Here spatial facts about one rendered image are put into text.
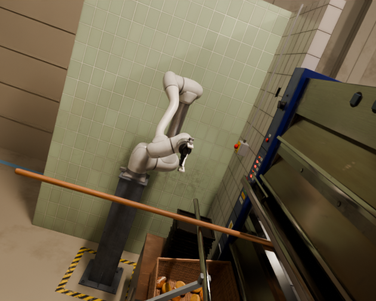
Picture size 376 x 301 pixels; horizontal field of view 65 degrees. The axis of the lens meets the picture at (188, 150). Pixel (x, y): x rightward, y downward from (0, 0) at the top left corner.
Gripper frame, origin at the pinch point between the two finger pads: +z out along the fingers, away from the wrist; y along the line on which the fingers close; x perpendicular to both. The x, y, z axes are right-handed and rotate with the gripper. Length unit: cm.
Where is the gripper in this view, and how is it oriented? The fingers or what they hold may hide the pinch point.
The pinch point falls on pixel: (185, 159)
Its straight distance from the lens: 154.2
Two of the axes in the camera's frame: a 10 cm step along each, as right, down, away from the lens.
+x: -9.4, -3.1, -1.3
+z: 0.4, 2.9, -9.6
